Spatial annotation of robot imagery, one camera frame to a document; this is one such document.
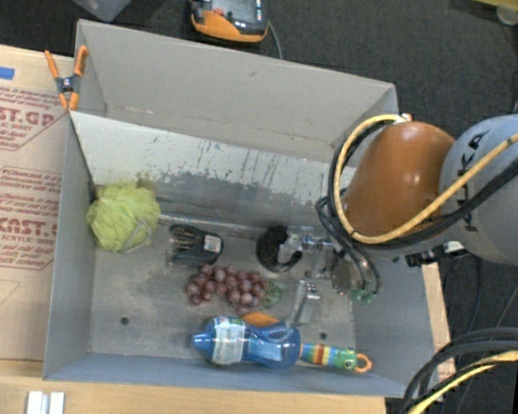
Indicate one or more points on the black round object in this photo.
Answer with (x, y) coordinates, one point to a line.
(270, 248)

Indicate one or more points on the grey metal bin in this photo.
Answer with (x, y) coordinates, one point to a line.
(141, 309)

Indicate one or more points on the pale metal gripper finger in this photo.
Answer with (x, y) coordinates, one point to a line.
(303, 240)
(307, 300)

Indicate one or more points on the black cylinder on white bracket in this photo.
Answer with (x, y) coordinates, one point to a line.
(422, 259)

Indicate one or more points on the black box with white label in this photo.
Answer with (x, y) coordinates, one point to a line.
(192, 247)

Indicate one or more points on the brown cardboard board, red print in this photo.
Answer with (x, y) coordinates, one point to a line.
(11, 216)

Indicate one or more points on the blue plastic bottle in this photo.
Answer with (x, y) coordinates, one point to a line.
(250, 344)

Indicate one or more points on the orange round object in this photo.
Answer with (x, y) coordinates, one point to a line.
(259, 320)

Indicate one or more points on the green mesh sponge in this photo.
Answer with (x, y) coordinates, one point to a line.
(121, 216)

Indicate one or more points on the purple toy grape bunch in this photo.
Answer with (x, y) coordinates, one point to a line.
(229, 287)

